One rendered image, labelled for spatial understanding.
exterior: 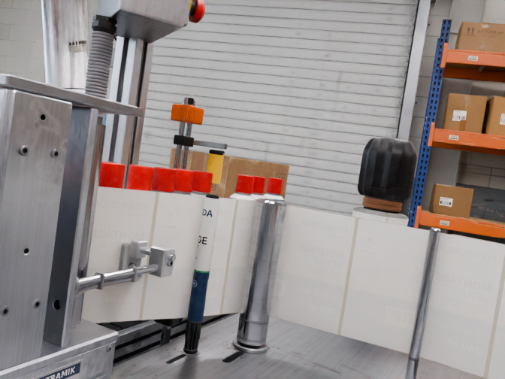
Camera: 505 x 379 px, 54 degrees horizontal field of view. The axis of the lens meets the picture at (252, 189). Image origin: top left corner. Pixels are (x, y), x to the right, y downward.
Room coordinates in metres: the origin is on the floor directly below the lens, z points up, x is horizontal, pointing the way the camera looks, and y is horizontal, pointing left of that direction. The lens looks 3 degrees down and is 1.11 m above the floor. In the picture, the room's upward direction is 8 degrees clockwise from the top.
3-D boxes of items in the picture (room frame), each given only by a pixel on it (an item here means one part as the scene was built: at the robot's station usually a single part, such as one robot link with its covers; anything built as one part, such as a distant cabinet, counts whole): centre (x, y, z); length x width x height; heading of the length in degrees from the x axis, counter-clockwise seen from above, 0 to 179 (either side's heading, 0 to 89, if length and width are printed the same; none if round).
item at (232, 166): (1.57, 0.08, 0.99); 0.30 x 0.24 x 0.27; 142
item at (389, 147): (0.77, -0.20, 1.03); 0.09 x 0.09 x 0.30
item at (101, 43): (0.73, 0.25, 1.18); 0.04 x 0.04 x 0.21
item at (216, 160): (0.88, 0.07, 1.09); 0.03 x 0.01 x 0.06; 64
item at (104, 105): (0.40, 0.18, 1.14); 0.14 x 0.11 x 0.01; 154
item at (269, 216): (0.62, -0.03, 0.97); 0.05 x 0.05 x 0.19
